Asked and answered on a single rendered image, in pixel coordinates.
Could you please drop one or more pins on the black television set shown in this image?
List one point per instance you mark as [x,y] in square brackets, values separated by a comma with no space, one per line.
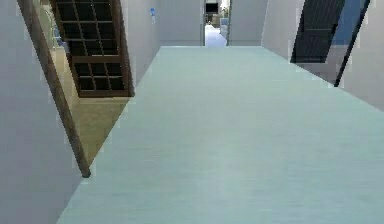
[211,7]

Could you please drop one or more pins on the brown panelled room door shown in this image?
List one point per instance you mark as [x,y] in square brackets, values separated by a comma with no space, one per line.
[96,50]

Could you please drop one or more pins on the black room door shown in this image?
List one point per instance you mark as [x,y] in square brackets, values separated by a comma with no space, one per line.
[316,33]

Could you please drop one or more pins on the blue wall switch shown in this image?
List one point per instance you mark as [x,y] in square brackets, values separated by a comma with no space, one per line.
[152,13]

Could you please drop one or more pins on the brown door frame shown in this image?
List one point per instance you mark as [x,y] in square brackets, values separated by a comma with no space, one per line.
[55,86]

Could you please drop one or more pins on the black door frame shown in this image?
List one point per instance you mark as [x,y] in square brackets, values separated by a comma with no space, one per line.
[351,46]

